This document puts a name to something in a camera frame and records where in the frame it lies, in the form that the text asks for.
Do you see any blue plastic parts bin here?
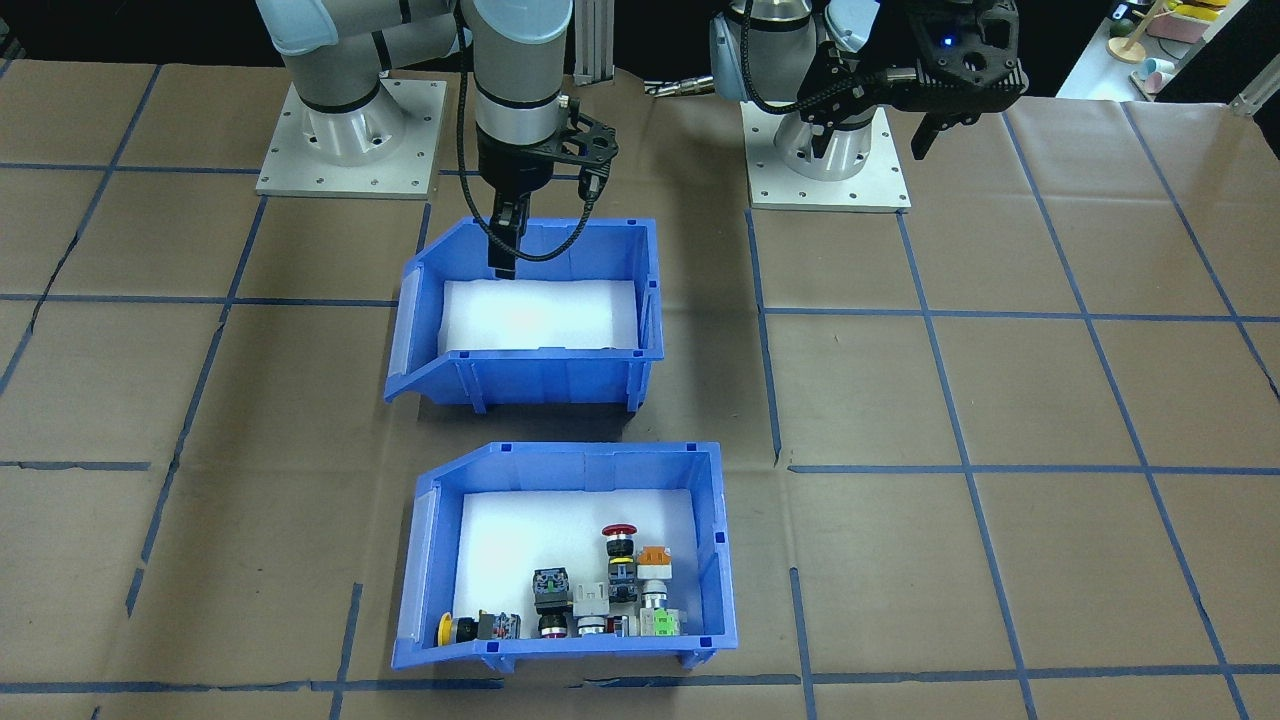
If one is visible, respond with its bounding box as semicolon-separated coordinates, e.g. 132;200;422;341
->
384;216;666;413

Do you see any blue plastic button bin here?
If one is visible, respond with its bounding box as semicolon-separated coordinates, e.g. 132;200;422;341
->
390;440;739;673

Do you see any red mushroom push button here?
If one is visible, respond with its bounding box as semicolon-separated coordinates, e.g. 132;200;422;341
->
602;522;641;606

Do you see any orange topped white button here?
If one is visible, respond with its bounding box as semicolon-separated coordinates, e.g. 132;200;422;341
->
637;545;673;609

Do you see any white foam bin liner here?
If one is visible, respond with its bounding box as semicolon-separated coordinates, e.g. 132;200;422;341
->
452;488;701;641
437;278;643;353

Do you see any white shelf table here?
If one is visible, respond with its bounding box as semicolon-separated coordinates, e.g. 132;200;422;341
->
1055;0;1251;101

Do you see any pink yellow toy pile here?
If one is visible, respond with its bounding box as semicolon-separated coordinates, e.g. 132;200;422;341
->
1145;0;1231;46

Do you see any black cover cloth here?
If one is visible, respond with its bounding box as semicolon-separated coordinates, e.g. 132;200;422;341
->
0;0;1091;101

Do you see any white square base plate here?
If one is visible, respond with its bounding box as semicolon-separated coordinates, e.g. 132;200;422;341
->
742;100;913;213
255;78;448;199

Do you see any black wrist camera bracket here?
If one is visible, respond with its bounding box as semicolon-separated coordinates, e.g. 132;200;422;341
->
880;0;1031;119
553;108;621;203

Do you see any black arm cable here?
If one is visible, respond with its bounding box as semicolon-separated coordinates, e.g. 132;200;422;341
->
455;0;601;263
738;0;881;116

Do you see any aluminium frame post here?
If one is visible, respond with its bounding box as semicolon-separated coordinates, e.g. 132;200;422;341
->
570;0;615;83

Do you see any wooden ring stand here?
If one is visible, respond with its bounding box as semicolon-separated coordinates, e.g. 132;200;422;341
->
1105;0;1171;66

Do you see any white push button switch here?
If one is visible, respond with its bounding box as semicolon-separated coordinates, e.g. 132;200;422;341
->
572;583;613;638

